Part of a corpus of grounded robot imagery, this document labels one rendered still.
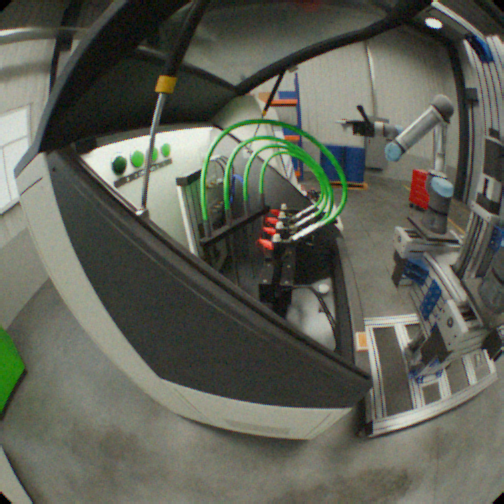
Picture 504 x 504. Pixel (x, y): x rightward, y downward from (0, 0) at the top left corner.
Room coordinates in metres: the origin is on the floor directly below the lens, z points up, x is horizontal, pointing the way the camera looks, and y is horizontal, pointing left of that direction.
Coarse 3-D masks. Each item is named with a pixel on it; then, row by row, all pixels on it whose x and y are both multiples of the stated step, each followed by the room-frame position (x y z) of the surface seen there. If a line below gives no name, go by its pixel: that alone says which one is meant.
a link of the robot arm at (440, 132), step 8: (448, 120) 0.69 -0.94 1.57; (440, 128) 0.72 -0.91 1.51; (440, 136) 0.72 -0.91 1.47; (440, 144) 0.72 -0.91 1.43; (432, 152) 0.77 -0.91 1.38; (440, 152) 0.72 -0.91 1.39; (432, 160) 0.77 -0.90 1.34; (440, 160) 0.72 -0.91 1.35; (432, 168) 0.76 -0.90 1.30; (440, 168) 0.71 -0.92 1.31; (432, 176) 0.74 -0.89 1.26; (440, 176) 0.70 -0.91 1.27
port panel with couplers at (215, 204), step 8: (208, 144) 0.85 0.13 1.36; (200, 152) 0.77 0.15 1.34; (200, 160) 0.76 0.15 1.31; (208, 168) 0.82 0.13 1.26; (208, 176) 0.81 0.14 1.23; (208, 184) 0.80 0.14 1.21; (216, 184) 0.81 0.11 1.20; (208, 192) 0.79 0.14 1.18; (216, 192) 0.87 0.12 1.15; (208, 200) 0.78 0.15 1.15; (216, 200) 0.85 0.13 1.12; (216, 208) 0.82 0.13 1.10; (216, 216) 0.83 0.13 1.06
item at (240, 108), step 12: (240, 96) 0.90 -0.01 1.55; (252, 96) 0.89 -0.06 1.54; (228, 108) 0.91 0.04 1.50; (240, 108) 0.90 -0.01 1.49; (252, 108) 0.89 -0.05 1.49; (216, 120) 0.93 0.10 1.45; (228, 120) 0.91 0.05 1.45; (240, 120) 0.90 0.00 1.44; (240, 132) 0.90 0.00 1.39; (252, 132) 0.89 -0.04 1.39; (264, 132) 0.88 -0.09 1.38; (252, 144) 0.89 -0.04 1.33; (264, 144) 0.88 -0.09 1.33; (264, 156) 0.88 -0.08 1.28; (276, 156) 0.90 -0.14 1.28; (276, 168) 0.87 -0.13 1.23
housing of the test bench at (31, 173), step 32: (128, 128) 0.50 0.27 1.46; (32, 160) 0.29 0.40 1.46; (32, 192) 0.30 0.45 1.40; (32, 224) 0.32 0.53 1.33; (64, 256) 0.28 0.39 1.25; (64, 288) 0.31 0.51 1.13; (96, 320) 0.29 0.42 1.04; (128, 352) 0.28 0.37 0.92; (160, 384) 0.27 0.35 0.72; (192, 416) 0.28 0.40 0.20
